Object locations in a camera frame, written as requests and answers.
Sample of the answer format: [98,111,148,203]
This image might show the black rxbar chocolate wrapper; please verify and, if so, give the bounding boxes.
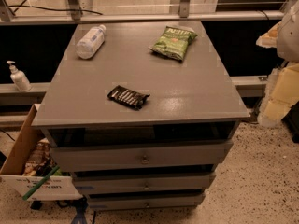
[107,85,150,110]

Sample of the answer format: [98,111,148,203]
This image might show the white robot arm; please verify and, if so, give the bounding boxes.
[256,1,299,127]

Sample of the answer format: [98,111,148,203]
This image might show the grey drawer cabinet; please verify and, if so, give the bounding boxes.
[33,21,249,211]

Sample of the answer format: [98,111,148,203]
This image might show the green chip bag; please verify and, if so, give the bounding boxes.
[149,26,197,62]

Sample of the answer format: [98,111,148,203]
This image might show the white plastic bottle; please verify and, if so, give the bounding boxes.
[76,24,106,59]

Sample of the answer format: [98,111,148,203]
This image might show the green stick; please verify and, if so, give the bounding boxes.
[22,165,60,201]

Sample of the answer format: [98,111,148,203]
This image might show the blue clamp stand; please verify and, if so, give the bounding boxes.
[71,198,88,224]

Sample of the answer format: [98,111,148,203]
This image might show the cardboard box with snacks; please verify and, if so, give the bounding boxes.
[1,104,82,201]

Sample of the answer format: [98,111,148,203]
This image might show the white pump dispenser bottle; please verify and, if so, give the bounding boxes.
[7,61,32,91]

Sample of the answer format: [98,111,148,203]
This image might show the metal frame rail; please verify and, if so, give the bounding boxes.
[0,10,284,26]

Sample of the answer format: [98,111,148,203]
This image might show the black cable on floor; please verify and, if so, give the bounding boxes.
[7,0,104,17]

